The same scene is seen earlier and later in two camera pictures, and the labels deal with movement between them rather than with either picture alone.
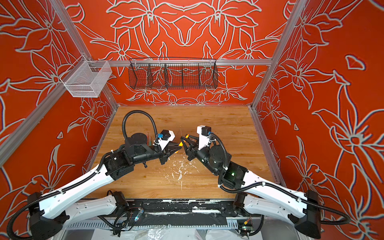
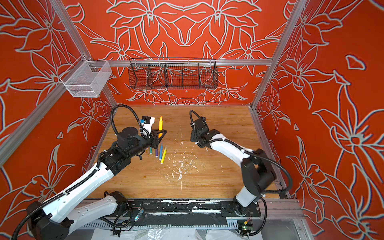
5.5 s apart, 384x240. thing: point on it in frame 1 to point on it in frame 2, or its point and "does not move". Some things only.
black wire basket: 172,73 does not move
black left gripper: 167,152 to 154,137
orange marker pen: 181,144 to 160,126
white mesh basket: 86,78 does not move
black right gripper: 191,152 to 192,136
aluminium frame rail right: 297,13 does not move
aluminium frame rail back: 179,62 does not move
